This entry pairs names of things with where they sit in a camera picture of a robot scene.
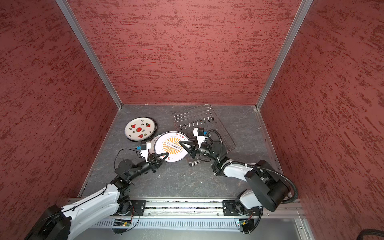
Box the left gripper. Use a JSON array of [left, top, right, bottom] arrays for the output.
[[128, 151, 169, 181]]

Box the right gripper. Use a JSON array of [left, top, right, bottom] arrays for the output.
[[179, 137, 218, 162]]

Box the orange sunburst plate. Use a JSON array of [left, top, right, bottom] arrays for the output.
[[149, 135, 160, 154], [153, 131, 190, 163]]

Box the dark rimmed patterned plate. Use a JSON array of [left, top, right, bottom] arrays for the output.
[[131, 116, 158, 143]]

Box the watermelon print white plate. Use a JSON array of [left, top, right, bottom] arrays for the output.
[[124, 117, 157, 142]]

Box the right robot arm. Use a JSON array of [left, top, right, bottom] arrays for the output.
[[179, 141, 298, 216]]

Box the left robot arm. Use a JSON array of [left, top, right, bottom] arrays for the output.
[[25, 153, 169, 240]]

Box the left corner aluminium profile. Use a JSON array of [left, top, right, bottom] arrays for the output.
[[56, 0, 123, 111]]

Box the corner aluminium profile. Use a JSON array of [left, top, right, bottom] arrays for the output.
[[256, 0, 313, 111], [56, 0, 123, 111]]

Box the right corner aluminium profile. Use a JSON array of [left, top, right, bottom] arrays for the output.
[[256, 0, 313, 111]]

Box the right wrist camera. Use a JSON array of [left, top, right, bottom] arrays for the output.
[[193, 127, 206, 148]]

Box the metal wire dish rack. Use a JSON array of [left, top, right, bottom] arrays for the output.
[[172, 104, 236, 153]]

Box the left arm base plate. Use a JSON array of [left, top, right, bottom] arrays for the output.
[[117, 200, 147, 216]]

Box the aluminium front rail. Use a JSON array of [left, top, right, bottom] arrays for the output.
[[136, 198, 306, 219]]

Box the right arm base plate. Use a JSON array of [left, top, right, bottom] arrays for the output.
[[222, 200, 262, 217]]

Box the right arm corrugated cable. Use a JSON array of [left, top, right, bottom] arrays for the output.
[[206, 129, 299, 205]]

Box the perforated cable tray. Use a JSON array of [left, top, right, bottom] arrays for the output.
[[91, 218, 253, 232]]

